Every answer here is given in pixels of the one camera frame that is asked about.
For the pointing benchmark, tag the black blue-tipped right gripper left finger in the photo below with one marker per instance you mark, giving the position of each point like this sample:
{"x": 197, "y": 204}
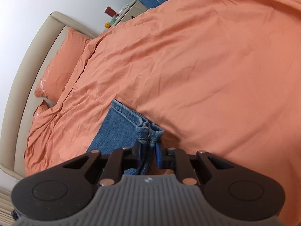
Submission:
{"x": 65, "y": 189}

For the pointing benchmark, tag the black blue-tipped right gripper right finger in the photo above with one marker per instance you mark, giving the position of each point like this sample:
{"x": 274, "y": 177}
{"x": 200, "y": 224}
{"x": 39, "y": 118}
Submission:
{"x": 231, "y": 189}

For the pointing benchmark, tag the blue denim jeans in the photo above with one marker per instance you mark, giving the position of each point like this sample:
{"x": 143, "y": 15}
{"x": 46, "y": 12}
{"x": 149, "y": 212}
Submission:
{"x": 123, "y": 127}

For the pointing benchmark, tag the beige curtain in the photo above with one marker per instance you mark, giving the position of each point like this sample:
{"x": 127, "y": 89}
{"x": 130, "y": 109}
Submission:
{"x": 6, "y": 207}

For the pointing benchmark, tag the orange pillow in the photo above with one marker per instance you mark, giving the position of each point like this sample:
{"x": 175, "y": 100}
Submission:
{"x": 44, "y": 110}
{"x": 54, "y": 79}

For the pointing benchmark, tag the beige upholstered headboard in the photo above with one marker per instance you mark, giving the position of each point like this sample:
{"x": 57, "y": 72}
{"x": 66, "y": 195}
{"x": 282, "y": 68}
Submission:
{"x": 22, "y": 102}

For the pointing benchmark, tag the orange duvet cover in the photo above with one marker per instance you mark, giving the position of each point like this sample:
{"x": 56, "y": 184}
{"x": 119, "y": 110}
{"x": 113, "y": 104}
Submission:
{"x": 216, "y": 75}

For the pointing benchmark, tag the dark red box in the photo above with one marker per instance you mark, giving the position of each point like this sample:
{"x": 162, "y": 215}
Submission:
{"x": 109, "y": 11}

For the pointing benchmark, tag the white bedside table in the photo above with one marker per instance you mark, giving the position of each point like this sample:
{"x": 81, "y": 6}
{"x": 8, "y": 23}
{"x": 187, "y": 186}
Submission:
{"x": 129, "y": 12}

